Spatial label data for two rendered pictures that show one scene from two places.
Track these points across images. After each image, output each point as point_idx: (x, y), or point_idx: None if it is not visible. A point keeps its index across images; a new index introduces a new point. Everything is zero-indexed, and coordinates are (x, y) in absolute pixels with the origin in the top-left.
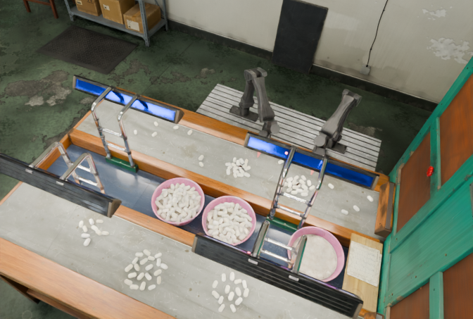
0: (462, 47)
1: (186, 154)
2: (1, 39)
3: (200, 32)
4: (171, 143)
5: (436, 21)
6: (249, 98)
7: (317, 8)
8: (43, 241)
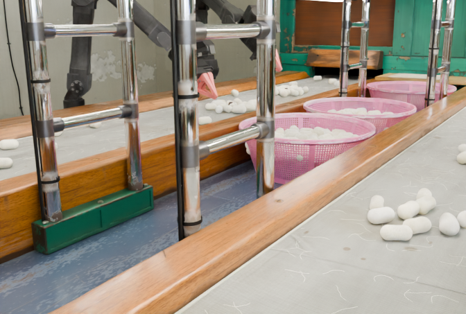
0: (109, 59)
1: (161, 131)
2: None
3: None
4: (105, 139)
5: (71, 37)
6: (89, 62)
7: None
8: None
